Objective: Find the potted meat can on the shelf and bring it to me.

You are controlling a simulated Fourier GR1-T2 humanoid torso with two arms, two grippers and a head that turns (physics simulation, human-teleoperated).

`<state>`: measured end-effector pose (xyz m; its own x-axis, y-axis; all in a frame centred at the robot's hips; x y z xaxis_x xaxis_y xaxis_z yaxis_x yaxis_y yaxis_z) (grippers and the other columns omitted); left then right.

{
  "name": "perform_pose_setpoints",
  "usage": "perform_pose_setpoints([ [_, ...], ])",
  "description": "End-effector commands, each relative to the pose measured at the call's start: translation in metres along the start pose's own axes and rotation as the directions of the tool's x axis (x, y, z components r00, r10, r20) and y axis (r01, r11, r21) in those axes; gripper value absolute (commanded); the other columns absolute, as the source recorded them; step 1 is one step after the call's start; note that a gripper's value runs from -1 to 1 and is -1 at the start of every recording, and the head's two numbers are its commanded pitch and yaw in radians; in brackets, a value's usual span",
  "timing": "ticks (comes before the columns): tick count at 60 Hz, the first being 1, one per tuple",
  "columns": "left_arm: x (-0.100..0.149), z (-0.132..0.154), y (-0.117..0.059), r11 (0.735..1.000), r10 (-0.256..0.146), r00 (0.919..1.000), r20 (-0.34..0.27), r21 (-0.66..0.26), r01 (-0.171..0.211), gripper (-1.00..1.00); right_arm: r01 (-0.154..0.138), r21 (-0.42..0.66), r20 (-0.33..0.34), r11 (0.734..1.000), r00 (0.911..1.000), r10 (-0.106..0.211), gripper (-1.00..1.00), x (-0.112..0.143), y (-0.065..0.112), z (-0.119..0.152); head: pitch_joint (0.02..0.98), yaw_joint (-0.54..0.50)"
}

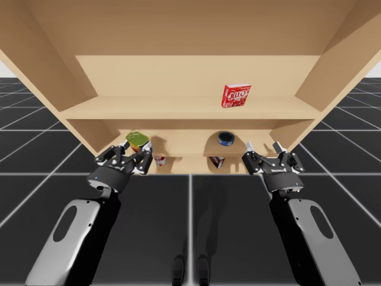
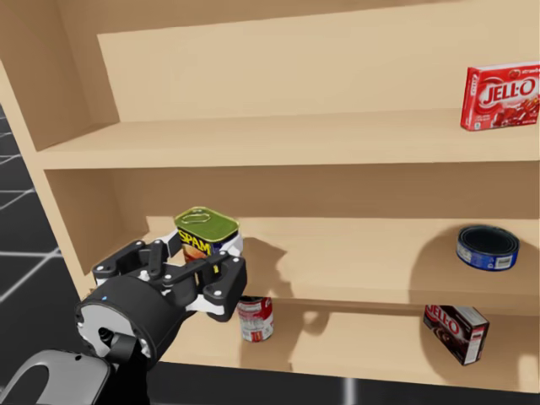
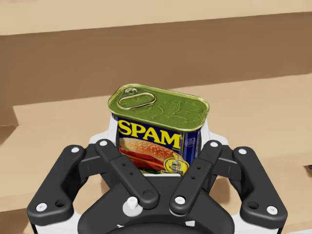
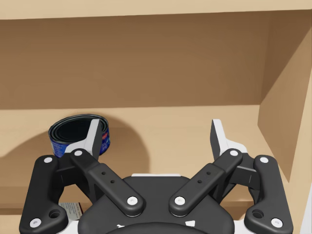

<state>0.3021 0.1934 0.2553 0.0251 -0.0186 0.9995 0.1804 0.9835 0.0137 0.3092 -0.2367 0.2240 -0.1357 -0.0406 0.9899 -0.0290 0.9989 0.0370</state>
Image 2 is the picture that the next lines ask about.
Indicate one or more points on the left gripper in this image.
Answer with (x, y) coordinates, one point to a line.
(131, 316)

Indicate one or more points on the green and blue rectangular can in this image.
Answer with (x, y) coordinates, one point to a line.
(206, 228)

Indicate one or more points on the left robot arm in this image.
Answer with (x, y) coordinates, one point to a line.
(63, 379)

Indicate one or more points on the red and white can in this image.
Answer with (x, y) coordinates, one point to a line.
(255, 320)

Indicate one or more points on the pale wooden shelf unit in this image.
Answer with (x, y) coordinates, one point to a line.
(295, 139)

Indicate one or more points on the blue flat can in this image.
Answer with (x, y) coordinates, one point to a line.
(485, 249)

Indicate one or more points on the dark brown and red carton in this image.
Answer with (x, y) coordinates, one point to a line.
(460, 333)

